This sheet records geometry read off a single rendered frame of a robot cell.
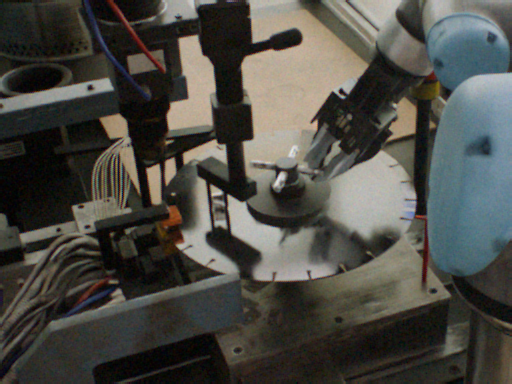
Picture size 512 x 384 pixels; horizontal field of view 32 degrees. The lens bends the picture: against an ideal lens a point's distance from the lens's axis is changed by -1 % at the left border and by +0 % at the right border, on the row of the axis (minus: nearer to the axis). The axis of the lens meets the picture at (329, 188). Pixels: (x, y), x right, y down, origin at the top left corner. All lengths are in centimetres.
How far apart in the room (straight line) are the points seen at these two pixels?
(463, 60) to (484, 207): 40
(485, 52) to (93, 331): 48
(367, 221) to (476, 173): 65
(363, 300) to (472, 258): 66
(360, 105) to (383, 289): 28
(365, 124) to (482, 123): 54
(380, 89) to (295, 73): 86
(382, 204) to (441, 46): 34
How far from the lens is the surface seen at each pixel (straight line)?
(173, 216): 111
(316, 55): 194
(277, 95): 179
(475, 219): 48
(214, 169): 111
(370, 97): 103
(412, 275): 119
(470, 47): 85
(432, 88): 133
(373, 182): 118
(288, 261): 106
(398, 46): 99
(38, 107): 124
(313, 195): 114
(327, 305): 115
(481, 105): 49
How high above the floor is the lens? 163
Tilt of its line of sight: 35 degrees down
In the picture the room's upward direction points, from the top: 1 degrees counter-clockwise
